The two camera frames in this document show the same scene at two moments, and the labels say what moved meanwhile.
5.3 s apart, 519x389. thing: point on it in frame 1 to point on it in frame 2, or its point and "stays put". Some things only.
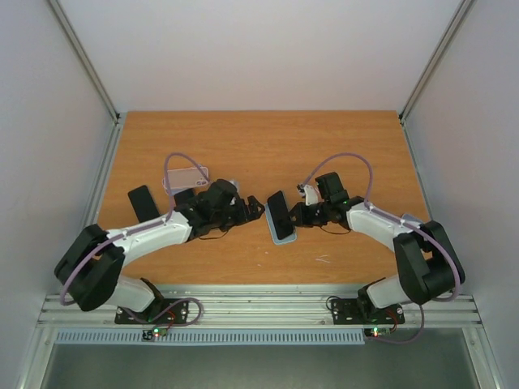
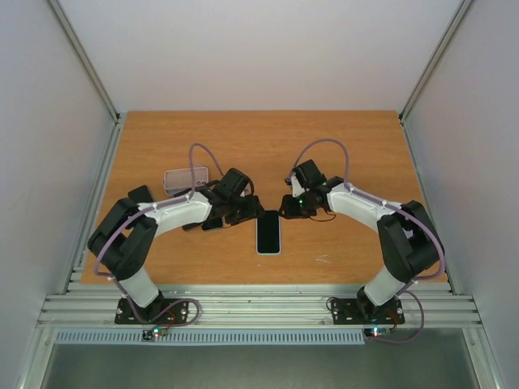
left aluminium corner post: (113, 143) stays put
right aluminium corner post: (447, 38) stays put
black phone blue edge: (280, 215) to (268, 232)
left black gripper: (243, 215) stays put
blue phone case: (273, 230) to (268, 232)
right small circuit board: (376, 332) stays put
